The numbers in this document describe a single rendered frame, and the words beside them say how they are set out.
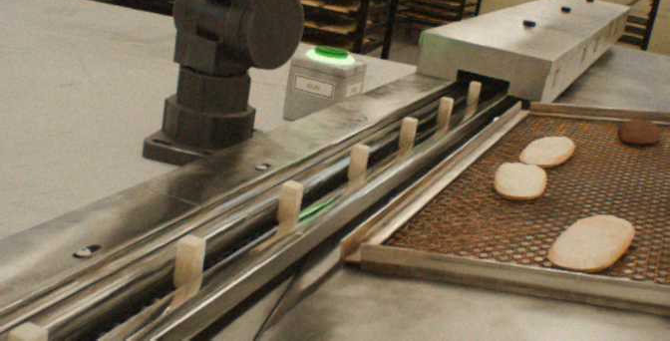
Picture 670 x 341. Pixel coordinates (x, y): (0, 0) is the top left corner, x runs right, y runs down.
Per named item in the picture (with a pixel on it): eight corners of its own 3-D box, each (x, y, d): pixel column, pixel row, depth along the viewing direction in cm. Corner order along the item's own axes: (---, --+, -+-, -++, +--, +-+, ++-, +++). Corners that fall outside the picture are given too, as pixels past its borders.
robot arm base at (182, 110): (186, 127, 91) (139, 157, 80) (195, 52, 88) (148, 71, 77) (264, 145, 89) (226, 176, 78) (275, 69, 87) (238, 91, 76)
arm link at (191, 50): (170, 78, 82) (209, 92, 79) (183, -30, 79) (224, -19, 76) (238, 72, 90) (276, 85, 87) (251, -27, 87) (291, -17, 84)
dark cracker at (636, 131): (619, 125, 86) (620, 114, 86) (659, 127, 85) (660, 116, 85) (615, 145, 77) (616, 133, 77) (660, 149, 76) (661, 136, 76)
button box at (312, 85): (301, 134, 108) (316, 47, 105) (360, 150, 105) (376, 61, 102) (272, 147, 101) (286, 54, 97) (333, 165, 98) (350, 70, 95)
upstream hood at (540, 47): (555, 20, 231) (563, -12, 228) (623, 35, 225) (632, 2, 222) (411, 83, 119) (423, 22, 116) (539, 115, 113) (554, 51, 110)
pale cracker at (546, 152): (538, 142, 78) (539, 130, 78) (581, 146, 77) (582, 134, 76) (509, 166, 70) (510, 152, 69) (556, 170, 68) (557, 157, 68)
